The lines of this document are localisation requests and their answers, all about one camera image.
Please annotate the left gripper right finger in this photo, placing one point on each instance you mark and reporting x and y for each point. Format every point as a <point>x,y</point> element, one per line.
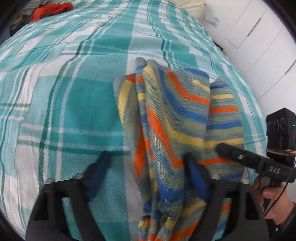
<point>229,204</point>

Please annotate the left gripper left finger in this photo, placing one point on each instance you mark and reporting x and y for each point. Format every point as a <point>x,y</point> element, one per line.
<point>60,200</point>

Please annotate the teal plaid bedspread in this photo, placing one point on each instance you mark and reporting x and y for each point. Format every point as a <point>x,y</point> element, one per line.
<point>57,104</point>

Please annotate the cream headboard cushion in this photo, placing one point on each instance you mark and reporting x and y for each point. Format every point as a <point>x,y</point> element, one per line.
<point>194,7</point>

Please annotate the grey clothes pile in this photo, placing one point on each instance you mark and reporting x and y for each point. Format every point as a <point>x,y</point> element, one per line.
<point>23,17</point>

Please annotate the wall socket plate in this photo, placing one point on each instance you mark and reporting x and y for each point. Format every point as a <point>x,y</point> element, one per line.
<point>212,20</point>

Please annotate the striped knit sweater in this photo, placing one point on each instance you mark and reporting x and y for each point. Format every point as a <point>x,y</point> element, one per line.
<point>166,114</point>

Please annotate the red garment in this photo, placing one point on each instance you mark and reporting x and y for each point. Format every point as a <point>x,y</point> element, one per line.
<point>51,10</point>

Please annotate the right hand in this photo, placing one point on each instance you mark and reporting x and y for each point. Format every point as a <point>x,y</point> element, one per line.
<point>282,207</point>

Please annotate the white wardrobe doors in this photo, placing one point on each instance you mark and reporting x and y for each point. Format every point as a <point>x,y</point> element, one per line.
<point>254,39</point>

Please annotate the black camera box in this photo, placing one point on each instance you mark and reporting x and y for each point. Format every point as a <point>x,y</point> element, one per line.
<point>281,130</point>

